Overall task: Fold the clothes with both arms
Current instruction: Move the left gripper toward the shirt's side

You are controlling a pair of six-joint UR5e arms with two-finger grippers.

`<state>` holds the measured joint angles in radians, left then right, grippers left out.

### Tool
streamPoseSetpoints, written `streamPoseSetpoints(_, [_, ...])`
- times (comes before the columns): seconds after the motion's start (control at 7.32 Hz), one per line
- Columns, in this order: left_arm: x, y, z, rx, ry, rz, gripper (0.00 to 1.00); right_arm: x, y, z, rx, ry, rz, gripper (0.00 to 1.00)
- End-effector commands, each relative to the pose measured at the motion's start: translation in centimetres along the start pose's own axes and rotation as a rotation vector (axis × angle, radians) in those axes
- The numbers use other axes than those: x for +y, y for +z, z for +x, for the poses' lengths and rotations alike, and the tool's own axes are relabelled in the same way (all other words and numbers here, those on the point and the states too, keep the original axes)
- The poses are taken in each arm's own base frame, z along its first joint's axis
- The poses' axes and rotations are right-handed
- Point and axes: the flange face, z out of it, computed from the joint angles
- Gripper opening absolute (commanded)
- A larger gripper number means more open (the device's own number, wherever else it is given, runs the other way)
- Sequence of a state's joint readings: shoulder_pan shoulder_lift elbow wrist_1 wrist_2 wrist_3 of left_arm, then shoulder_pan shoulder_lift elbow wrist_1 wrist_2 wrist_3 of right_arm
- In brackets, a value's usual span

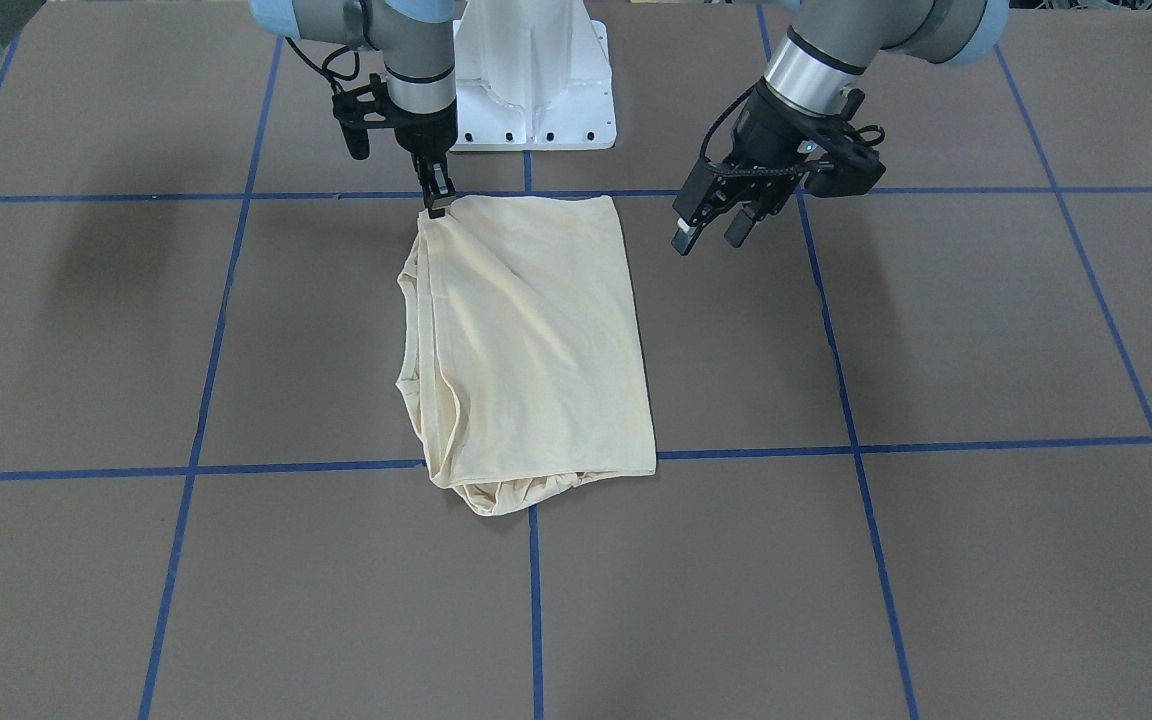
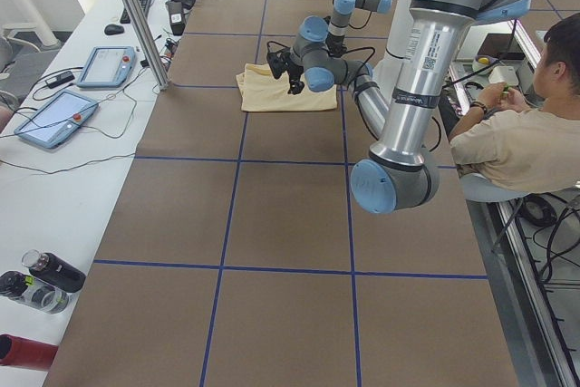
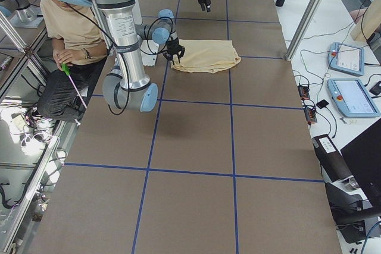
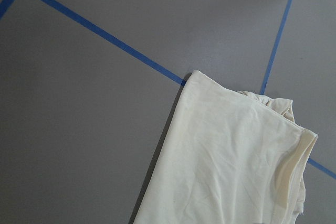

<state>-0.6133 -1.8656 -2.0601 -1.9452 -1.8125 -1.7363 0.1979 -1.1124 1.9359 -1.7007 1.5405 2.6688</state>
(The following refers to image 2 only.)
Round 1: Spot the clear bottle green strap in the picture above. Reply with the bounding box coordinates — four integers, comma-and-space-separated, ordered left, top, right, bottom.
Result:
0, 270, 70, 314

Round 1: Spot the lower blue teach pendant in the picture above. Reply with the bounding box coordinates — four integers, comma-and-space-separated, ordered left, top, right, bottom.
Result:
14, 90, 99, 150

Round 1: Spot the black computer mouse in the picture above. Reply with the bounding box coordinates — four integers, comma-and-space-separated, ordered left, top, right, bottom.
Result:
103, 24, 125, 36

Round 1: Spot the blue teach pendant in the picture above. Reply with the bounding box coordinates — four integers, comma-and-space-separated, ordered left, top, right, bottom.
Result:
14, 90, 99, 150
76, 46, 136, 89

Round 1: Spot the upper blue teach pendant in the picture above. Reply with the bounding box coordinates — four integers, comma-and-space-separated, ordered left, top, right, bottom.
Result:
76, 46, 136, 89

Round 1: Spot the black water bottle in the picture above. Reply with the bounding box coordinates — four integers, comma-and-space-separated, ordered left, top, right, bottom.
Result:
21, 249, 86, 294

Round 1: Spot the seated person beige shirt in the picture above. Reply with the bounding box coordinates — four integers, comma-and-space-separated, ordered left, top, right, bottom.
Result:
448, 15, 579, 193

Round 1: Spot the red bottle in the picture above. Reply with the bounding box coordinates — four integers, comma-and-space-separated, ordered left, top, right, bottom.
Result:
1, 334, 59, 372

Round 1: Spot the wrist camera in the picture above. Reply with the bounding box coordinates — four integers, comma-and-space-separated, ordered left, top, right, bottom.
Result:
266, 41, 292, 80

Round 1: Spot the aluminium frame post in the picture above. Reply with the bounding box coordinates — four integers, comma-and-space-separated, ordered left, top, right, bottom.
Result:
126, 0, 169, 91

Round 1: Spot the beige printed t-shirt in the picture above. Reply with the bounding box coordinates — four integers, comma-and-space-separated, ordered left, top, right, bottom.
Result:
236, 63, 338, 112

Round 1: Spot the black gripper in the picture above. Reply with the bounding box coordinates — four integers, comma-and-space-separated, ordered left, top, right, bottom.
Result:
286, 58, 305, 95
326, 37, 348, 57

